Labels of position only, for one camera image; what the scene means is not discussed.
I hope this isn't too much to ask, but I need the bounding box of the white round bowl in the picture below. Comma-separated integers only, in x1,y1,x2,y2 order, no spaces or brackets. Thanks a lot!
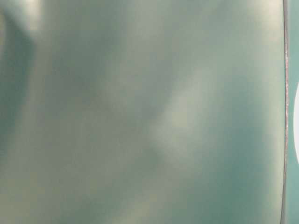
293,86,299,162

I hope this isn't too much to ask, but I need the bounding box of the green table mat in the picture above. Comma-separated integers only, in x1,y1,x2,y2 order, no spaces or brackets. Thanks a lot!
0,0,299,224

